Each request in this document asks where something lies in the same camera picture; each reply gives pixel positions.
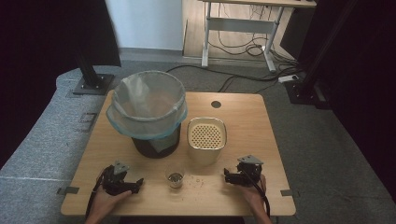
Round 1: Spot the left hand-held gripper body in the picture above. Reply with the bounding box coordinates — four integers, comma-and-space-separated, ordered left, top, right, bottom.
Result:
101, 160, 140, 197

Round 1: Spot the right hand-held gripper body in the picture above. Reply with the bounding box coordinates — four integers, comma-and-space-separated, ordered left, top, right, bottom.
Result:
232, 154, 264, 188

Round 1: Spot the person's left hand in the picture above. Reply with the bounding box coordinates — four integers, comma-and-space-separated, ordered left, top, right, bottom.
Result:
92, 186, 133, 217

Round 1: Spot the person's right hand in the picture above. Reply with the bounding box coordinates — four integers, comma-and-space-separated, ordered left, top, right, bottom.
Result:
240, 174, 269, 213

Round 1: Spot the small clear glass cup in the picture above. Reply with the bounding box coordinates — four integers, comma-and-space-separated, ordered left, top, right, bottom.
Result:
164, 165, 186, 190

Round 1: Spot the black trash bin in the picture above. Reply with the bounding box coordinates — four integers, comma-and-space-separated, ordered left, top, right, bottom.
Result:
132, 123, 182, 160

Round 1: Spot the cream perforated strainer container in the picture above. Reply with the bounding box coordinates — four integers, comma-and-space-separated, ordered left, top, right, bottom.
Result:
186, 117, 228, 166

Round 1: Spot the translucent bin liner bag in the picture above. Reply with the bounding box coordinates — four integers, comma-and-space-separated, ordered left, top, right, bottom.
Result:
105, 70, 189, 141

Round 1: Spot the white power strip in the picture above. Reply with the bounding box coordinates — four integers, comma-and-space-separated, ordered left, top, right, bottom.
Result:
277, 74, 301, 84

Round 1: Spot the black curtain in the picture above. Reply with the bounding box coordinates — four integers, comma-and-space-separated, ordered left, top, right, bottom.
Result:
281, 0, 396, 203
0, 0, 122, 169

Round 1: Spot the right hand-held gripper black cable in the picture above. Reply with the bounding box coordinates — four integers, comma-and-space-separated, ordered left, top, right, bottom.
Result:
242, 170, 271, 218

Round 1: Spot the hand-held gripper black cable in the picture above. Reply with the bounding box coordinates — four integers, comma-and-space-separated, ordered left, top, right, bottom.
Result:
86, 165, 112, 218
242, 170, 271, 218

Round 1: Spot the left hand-held gripper black cable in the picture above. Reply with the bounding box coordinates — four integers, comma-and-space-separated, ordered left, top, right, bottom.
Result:
86, 165, 112, 218

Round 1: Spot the long black floor cable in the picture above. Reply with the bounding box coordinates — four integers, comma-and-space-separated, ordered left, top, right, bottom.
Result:
165, 63, 302, 83

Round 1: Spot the black stand with base plate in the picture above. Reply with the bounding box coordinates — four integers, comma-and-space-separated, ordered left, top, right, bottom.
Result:
283, 0, 359, 110
72, 46, 116, 96

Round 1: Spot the black cable bundle under desk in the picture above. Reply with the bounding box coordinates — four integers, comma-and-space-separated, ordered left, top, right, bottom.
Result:
207, 3, 300, 68

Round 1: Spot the white desk frame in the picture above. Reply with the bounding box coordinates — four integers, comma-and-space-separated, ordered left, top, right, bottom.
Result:
199, 0, 318, 74

